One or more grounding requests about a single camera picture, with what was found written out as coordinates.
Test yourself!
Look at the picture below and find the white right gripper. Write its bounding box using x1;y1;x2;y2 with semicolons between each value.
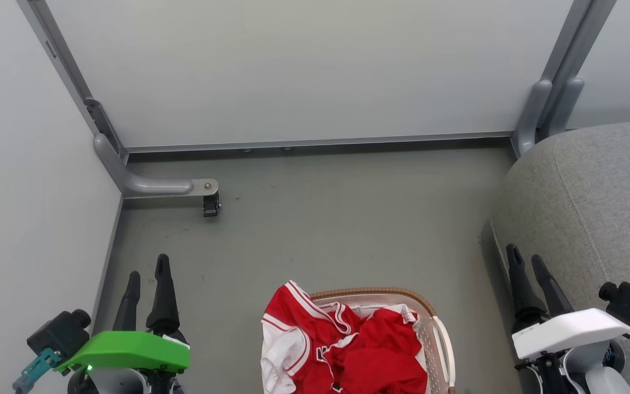
505;244;630;361

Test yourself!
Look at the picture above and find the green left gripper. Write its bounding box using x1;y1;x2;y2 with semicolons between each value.
55;253;191;376

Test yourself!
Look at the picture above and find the red white basketball jersey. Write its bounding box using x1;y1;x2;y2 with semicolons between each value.
260;280;429;394

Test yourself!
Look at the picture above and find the grey fabric sofa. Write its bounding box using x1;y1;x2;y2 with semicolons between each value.
490;120;630;394

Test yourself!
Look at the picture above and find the white laundry basket brown rim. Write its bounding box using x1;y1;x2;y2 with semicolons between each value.
310;287;457;394

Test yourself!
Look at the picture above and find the grey partition post with foot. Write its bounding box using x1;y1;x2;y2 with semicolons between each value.
17;0;220;199

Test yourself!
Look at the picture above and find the teal left camera connector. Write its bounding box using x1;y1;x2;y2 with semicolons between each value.
13;347;62;394

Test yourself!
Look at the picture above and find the grey partition bottom rail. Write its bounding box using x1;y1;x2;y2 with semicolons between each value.
124;131;516;154

